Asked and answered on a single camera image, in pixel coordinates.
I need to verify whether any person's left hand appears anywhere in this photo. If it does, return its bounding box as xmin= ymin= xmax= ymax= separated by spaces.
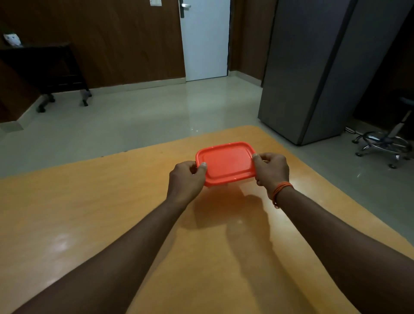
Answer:
xmin=166 ymin=161 xmax=208 ymax=209

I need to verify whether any white door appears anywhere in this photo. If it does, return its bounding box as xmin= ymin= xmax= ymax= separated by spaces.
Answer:
xmin=179 ymin=0 xmax=231 ymax=82

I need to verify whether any dark wooden side table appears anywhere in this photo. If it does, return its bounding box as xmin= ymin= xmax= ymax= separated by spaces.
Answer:
xmin=0 ymin=43 xmax=93 ymax=113

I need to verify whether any person's right forearm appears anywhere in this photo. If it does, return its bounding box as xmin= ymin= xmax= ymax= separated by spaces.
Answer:
xmin=276 ymin=187 xmax=414 ymax=314

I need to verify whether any chrome base swivel stool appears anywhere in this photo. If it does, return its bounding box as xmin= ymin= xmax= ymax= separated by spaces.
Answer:
xmin=351 ymin=97 xmax=414 ymax=170

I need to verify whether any person's left forearm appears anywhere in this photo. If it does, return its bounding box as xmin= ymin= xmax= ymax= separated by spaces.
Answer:
xmin=11 ymin=198 xmax=187 ymax=314

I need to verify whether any red plastic container lid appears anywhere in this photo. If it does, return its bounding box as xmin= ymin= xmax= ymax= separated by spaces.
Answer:
xmin=195 ymin=142 xmax=257 ymax=187

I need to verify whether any white crumpled bag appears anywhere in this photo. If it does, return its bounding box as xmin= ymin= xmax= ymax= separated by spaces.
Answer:
xmin=3 ymin=33 xmax=23 ymax=48

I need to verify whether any grey metal cabinet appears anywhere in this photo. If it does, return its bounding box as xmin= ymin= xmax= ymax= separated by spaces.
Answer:
xmin=258 ymin=0 xmax=414 ymax=146

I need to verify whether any orange thread wristband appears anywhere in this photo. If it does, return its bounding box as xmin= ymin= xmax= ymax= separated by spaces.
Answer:
xmin=271 ymin=182 xmax=294 ymax=209

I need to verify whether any person's right hand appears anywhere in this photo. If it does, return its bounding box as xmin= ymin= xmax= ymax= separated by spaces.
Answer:
xmin=252 ymin=153 xmax=290 ymax=200

